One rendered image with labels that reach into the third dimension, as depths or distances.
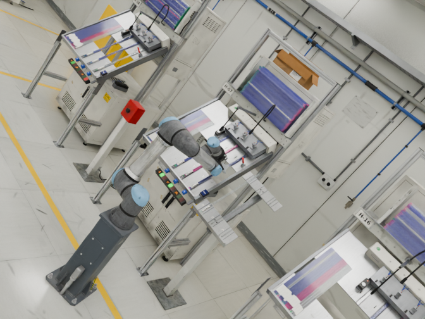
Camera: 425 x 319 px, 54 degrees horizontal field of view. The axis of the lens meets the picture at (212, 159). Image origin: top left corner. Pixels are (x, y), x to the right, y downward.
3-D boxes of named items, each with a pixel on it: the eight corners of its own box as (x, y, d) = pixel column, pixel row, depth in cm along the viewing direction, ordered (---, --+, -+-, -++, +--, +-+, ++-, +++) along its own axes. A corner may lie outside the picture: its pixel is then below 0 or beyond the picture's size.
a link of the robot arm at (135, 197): (126, 215, 226) (140, 197, 222) (115, 198, 232) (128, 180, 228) (142, 216, 235) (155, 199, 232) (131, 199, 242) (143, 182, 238)
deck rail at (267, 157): (195, 204, 287) (195, 199, 282) (193, 202, 288) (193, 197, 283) (272, 157, 314) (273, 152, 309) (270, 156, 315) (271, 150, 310)
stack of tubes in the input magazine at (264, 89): (282, 132, 303) (307, 103, 295) (238, 91, 326) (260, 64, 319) (288, 135, 314) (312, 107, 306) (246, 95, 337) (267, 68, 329)
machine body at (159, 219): (164, 265, 330) (211, 210, 312) (121, 202, 362) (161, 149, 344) (208, 257, 384) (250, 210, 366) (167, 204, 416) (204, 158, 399)
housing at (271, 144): (266, 159, 315) (269, 147, 303) (226, 119, 337) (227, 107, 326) (274, 154, 318) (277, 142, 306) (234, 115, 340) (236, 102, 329)
